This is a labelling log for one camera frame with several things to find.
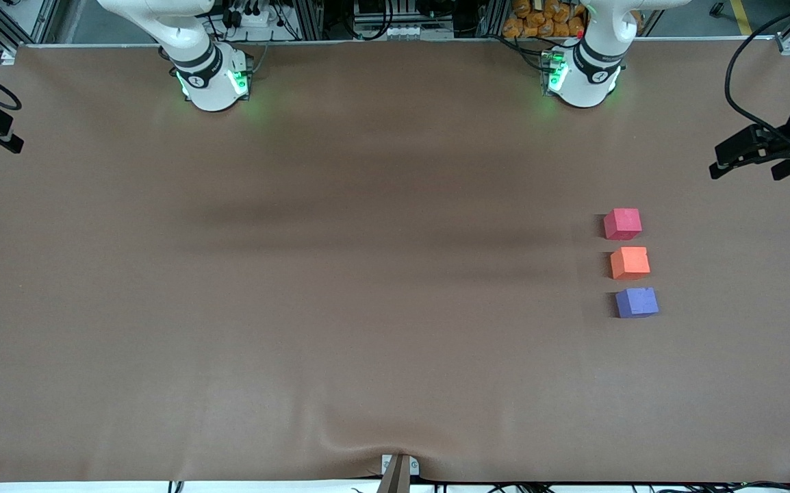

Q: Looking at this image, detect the orange foam block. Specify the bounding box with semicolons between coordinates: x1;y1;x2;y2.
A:
610;246;651;281

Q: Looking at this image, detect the red foam block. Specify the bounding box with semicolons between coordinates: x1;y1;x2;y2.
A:
604;208;642;241

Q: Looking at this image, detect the purple foam block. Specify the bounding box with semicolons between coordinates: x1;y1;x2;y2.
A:
615;287;659;319

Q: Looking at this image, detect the bag of orange snacks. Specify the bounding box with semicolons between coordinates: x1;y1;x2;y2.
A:
502;0;586;39

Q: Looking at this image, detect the white power strip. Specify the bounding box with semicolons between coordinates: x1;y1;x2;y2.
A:
227;0;285;28

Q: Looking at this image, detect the brown table cover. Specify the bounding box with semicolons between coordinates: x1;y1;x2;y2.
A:
0;38;790;483

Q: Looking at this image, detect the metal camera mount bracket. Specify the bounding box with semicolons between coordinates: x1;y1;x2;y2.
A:
378;453;420;493

